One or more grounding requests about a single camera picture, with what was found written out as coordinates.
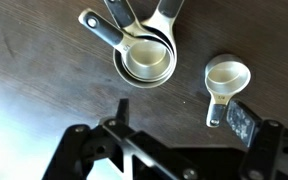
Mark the smallest silver measuring cup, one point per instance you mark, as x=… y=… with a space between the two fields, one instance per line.
x=225 y=76

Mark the largest silver measuring cup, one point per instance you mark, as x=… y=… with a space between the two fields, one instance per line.
x=161 y=24

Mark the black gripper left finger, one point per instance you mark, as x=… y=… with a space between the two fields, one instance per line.
x=122 y=113

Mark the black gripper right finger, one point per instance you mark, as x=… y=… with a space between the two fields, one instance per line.
x=244 y=122

